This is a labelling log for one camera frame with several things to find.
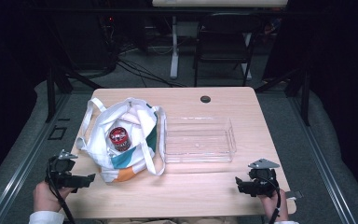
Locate person's left hand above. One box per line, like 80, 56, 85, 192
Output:
33, 181, 76, 213

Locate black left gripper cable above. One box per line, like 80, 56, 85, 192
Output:
44, 158, 76, 224

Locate white desk with legs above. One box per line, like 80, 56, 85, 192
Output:
151, 0, 290, 80

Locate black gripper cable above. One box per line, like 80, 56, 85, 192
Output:
256, 175, 283, 224
44, 158, 76, 224

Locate person's beige lap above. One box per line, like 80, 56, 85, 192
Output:
103, 217, 241, 224

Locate person's right hand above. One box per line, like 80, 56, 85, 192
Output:
258, 188, 290, 223

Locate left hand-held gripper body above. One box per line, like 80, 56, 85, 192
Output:
45, 149, 91, 189

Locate black metal stand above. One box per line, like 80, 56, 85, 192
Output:
255, 55, 312, 127
45, 46, 105, 124

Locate red lidded can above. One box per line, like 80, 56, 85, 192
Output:
108, 126, 132, 153

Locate person's left white sleeve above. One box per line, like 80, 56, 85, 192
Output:
28, 210, 66, 224

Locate clear plastic tray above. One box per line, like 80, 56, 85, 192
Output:
162, 116, 238, 164

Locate black folding chair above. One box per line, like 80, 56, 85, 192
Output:
193, 12, 267, 88

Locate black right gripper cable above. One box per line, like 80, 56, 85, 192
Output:
256, 175, 283, 224

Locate grey metal bracket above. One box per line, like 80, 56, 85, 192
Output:
284, 189, 304, 201

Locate white tote bag colour patches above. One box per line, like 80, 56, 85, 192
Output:
76, 96, 168, 184

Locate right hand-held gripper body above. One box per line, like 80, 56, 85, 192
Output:
247, 158, 282, 198

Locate black floor cables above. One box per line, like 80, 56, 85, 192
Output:
99, 15, 187, 89

